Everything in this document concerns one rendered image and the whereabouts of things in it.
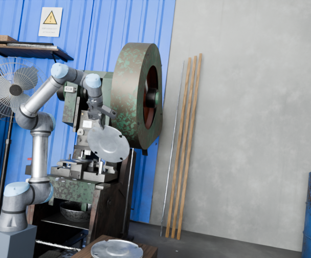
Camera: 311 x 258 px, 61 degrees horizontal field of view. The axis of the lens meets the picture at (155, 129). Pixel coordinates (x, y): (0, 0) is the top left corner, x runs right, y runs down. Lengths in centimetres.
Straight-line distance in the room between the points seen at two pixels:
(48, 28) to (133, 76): 248
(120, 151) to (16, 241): 73
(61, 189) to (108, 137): 61
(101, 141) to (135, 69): 51
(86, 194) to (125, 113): 66
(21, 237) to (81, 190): 56
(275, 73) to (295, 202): 145
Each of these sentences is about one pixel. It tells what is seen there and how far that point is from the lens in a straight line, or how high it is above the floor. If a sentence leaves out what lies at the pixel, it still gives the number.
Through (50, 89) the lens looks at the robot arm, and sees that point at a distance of 146.
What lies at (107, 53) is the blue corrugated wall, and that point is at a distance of 353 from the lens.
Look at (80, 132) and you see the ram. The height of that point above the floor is 99.
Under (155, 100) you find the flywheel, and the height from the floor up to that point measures 131.
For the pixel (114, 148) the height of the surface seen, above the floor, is 92.
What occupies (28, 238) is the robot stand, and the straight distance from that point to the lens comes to 167.
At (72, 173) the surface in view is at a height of 68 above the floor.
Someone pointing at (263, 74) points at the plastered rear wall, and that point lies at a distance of 332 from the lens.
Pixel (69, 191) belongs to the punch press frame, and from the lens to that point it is 204.
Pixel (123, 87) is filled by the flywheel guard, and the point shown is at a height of 131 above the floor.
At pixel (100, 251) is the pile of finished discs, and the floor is 36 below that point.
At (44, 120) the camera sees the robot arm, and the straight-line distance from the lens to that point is 167.
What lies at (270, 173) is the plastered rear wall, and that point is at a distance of 324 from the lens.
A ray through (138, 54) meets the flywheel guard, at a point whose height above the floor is 156.
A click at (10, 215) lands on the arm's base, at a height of 53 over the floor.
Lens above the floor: 100
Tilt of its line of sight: 3 degrees up
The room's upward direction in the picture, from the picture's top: 7 degrees clockwise
